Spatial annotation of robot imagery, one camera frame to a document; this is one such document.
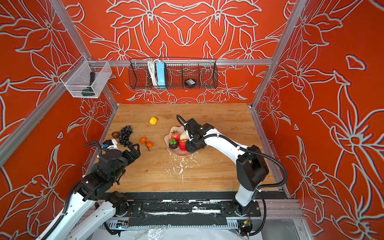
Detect beige garlic-like fruit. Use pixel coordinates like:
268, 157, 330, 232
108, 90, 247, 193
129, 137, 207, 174
180, 132, 189, 141

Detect red wrinkled strawberry fruit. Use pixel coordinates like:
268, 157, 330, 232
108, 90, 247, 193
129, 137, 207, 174
179, 140, 187, 152

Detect red apple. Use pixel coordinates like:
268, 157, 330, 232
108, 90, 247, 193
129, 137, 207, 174
171, 131, 180, 142

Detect pink scalloped fruit bowl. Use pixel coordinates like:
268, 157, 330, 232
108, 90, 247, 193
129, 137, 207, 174
164, 126, 194, 157

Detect black grape bunch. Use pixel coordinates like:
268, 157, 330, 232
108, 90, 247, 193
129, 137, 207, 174
119, 126, 133, 148

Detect brown kiwi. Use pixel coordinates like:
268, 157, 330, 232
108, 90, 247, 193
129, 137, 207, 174
112, 131, 121, 139

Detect orange tangerine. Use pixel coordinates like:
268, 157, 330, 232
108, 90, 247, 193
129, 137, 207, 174
140, 137, 147, 144
146, 142, 154, 151

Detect small yellow lemon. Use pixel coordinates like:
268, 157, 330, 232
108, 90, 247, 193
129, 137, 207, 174
149, 117, 158, 125

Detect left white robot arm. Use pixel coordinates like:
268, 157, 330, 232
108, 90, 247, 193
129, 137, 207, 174
38, 141, 141, 240

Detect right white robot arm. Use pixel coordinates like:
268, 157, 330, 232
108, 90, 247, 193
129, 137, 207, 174
177, 115, 269, 209

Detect black round puck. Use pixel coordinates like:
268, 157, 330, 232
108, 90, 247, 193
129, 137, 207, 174
184, 79, 197, 89

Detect light blue box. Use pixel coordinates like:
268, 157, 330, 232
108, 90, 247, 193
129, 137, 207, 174
156, 62, 166, 88

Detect dark green brush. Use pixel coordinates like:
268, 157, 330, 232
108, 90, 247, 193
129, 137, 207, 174
82, 72, 96, 97

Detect clear plastic bin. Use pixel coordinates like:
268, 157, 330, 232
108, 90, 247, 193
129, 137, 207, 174
60, 57, 112, 99

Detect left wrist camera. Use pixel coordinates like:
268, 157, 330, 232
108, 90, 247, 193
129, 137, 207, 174
102, 139, 118, 151

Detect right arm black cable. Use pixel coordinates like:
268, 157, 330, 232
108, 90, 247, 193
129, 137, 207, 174
175, 114, 289, 236

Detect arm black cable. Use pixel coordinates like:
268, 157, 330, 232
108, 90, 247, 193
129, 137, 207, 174
175, 114, 289, 236
40, 140, 104, 240

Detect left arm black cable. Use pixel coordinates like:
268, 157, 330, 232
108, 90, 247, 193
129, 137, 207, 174
40, 140, 104, 240

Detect black wire basket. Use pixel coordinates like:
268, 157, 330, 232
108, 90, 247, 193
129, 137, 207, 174
128, 58, 219, 90

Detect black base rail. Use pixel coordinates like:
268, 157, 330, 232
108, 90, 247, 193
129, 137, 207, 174
107, 191, 263, 231

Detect white coiled cable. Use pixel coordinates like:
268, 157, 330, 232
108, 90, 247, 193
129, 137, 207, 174
147, 59, 159, 87

